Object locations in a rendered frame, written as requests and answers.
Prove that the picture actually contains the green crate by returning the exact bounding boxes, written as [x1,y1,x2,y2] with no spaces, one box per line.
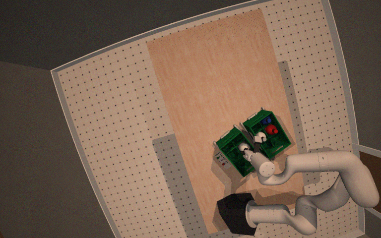
[216,127,254,173]
[243,110,289,155]

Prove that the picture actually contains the white paper pick list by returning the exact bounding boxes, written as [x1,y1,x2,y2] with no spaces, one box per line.
[214,151,231,169]

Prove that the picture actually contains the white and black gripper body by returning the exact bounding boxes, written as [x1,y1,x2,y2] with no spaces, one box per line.
[243,150,254,161]

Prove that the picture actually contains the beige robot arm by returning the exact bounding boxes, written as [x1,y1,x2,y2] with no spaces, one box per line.
[246,136,380,236]

